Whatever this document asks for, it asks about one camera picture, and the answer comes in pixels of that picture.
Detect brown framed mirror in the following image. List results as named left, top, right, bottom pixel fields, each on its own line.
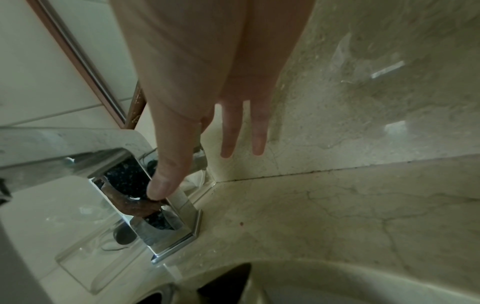
left=26, top=0, right=148, bottom=130

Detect chrome square faucet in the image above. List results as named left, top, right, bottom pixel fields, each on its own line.
left=0, top=127, right=210, bottom=265

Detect person's right hand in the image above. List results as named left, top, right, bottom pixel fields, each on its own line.
left=108, top=0, right=316, bottom=199

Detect beige sink basin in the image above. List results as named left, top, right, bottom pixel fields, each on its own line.
left=150, top=258, right=480, bottom=304

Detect clear glass tray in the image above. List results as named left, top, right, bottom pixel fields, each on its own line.
left=55, top=230, right=153, bottom=295

